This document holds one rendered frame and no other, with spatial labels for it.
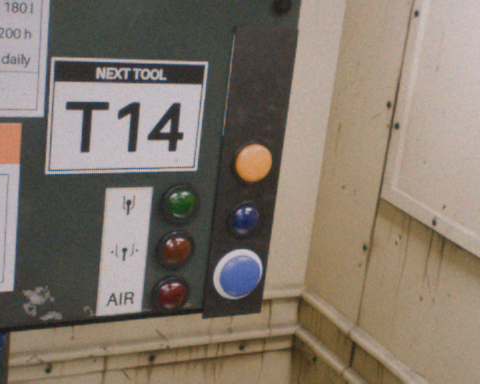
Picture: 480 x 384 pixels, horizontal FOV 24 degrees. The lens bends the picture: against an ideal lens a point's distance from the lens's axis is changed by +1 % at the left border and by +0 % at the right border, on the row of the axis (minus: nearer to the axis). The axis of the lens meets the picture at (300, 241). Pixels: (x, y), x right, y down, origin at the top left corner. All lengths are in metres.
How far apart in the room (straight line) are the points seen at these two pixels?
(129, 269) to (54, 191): 0.08
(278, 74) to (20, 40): 0.17
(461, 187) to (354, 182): 0.30
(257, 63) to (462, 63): 0.99
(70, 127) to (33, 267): 0.09
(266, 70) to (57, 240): 0.17
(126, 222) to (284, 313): 1.42
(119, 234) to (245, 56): 0.14
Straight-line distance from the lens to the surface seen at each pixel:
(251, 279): 0.75
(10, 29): 0.65
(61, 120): 0.67
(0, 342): 0.89
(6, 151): 0.66
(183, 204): 0.71
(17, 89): 0.66
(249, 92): 0.71
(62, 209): 0.69
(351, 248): 1.95
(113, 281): 0.72
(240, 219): 0.73
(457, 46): 1.69
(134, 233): 0.71
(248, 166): 0.72
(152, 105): 0.68
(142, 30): 0.67
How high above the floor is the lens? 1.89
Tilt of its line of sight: 20 degrees down
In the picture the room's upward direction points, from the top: 8 degrees clockwise
